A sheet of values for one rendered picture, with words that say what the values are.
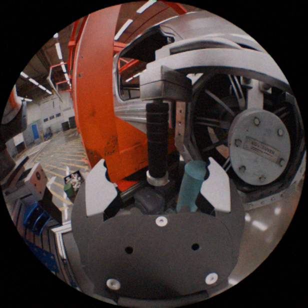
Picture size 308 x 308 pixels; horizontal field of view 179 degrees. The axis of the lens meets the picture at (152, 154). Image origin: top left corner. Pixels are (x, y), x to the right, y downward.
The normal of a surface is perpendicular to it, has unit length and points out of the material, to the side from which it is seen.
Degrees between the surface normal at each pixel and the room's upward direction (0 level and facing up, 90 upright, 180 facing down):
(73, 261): 0
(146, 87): 90
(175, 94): 90
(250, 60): 90
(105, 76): 90
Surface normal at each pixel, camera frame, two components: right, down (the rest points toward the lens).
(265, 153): -0.72, 0.34
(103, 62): 0.69, 0.33
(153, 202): -0.03, -0.88
